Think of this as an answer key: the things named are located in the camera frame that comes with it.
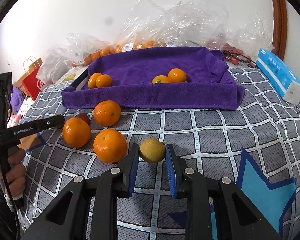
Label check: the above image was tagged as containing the purple towel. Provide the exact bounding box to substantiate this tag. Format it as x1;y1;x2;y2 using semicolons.
62;47;245;110

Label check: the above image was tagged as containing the white plastic shopping bag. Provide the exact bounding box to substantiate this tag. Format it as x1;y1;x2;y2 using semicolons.
36;44;77;85

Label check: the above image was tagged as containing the red paper shopping bag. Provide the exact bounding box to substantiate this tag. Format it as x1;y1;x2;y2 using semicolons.
13;56;45;101

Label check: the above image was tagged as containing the black tray under towel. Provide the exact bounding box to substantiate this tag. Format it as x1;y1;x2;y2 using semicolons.
70;69;90;90

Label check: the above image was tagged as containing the grey checked blanket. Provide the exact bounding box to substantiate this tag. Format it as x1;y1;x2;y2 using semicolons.
19;68;300;239

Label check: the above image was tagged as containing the blue tissue pack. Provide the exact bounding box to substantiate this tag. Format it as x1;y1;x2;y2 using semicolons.
256;48;300;105

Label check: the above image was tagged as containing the large orange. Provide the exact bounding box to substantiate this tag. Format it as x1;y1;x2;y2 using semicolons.
93;100;121;127

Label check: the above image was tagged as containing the purple plush toy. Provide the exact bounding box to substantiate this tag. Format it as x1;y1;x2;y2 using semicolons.
10;86;25;114

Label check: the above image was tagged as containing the yellow-green small fruit front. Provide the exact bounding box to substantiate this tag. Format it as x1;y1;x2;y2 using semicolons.
139;138;166;163

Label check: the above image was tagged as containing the person left hand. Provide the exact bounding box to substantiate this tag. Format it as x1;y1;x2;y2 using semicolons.
0;147;26;198

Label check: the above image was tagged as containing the brown wooden door frame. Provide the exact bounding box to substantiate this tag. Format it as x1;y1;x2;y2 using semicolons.
272;0;288;60

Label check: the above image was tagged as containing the clear bag of red fruit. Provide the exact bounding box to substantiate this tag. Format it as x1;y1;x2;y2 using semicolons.
205;14;274;61

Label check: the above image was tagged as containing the small red fruit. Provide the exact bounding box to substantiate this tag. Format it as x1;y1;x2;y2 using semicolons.
76;113;90;125

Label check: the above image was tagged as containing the large clear plastic bag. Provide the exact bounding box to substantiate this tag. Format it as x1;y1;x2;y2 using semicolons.
118;0;229;49

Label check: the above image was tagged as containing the small clear bag of oranges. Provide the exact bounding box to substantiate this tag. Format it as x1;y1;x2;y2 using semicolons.
65;33;111;67

